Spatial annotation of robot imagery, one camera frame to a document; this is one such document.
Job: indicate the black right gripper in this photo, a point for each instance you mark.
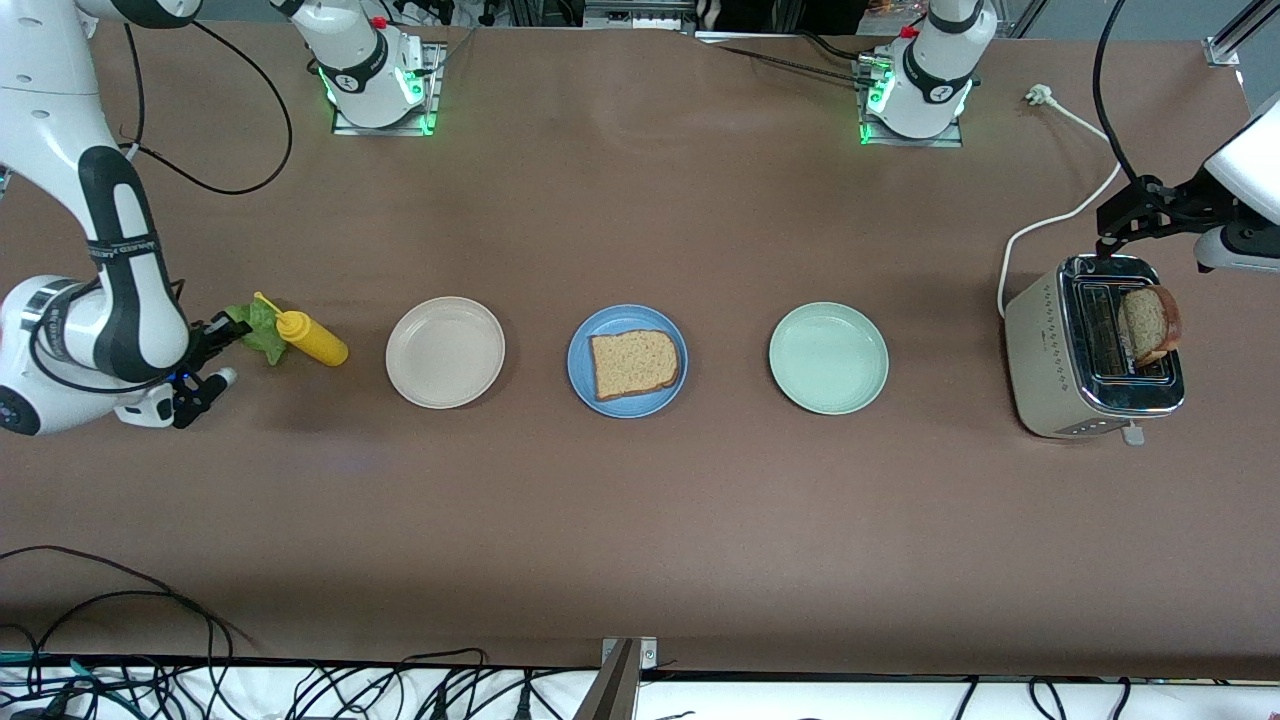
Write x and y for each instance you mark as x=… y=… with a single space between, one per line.
x=203 y=341

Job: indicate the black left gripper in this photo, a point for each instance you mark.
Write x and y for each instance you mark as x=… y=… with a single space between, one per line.
x=1168 y=203

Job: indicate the aluminium frame rail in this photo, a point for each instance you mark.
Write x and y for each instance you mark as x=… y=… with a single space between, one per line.
x=1222 y=52

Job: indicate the off-white plate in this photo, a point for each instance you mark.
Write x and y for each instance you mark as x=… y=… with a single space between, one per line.
x=445 y=352

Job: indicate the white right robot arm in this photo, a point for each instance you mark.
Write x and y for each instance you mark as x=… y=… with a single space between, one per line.
x=50 y=110

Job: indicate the orange snack packet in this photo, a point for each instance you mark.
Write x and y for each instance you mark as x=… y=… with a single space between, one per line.
x=880 y=8

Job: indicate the yellow mustard squeeze bottle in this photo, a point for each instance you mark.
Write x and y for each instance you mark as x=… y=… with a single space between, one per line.
x=320 y=343

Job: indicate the pale green plate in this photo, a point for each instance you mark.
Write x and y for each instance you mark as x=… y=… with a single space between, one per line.
x=828 y=358

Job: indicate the brown bread slice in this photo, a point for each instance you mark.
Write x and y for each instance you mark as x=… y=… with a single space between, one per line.
x=1150 y=322
x=635 y=365

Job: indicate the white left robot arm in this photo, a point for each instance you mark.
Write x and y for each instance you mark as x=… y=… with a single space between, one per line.
x=935 y=90

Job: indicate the blue plate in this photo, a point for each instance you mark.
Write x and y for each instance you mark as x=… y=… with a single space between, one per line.
x=625 y=316

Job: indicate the grey metal pole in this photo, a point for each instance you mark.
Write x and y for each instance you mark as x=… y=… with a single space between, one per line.
x=610 y=695

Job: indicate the cream and chrome toaster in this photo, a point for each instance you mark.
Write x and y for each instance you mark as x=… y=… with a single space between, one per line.
x=1040 y=370

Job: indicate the green lettuce leaf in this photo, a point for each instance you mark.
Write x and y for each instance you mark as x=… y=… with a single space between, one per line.
x=255 y=336

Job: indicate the metal table edge bracket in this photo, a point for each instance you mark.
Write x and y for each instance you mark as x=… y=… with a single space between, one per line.
x=648 y=655

